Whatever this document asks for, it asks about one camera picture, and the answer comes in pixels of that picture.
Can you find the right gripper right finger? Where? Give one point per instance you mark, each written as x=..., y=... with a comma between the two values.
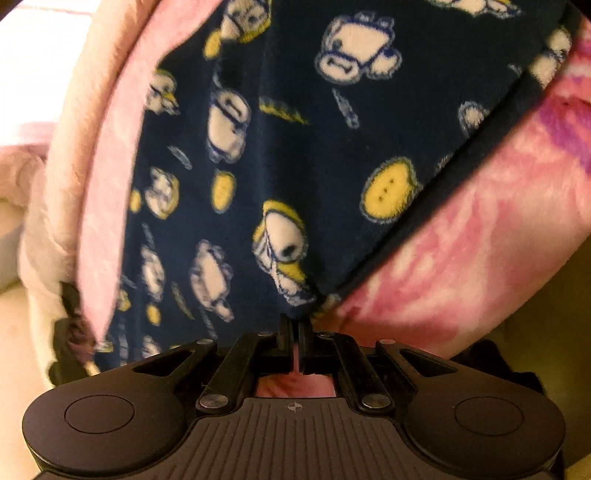
x=342, y=359

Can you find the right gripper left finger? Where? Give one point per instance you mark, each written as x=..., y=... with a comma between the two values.
x=252, y=357

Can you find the navy cartoon fleece pajama pants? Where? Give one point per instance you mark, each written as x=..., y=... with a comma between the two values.
x=281, y=143

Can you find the black garment on bed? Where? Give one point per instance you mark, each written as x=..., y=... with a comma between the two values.
x=73, y=341

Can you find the pink rose pattern bed blanket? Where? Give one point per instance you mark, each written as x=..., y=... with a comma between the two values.
x=504, y=213

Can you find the beige and grey folded duvet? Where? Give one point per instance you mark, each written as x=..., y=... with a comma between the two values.
x=48, y=244

